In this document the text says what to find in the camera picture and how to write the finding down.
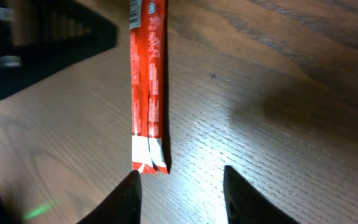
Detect red snack stick packet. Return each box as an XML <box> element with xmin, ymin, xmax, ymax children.
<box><xmin>129</xmin><ymin>0</ymin><xmax>168</xmax><ymax>174</ymax></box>

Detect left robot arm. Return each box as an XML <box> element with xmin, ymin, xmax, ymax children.
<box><xmin>0</xmin><ymin>0</ymin><xmax>117</xmax><ymax>100</ymax></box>

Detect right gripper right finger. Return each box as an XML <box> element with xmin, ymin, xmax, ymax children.
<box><xmin>223</xmin><ymin>166</ymin><xmax>297</xmax><ymax>224</ymax></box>

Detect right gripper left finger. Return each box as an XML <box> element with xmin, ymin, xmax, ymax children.
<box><xmin>78</xmin><ymin>170</ymin><xmax>142</xmax><ymax>224</ymax></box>

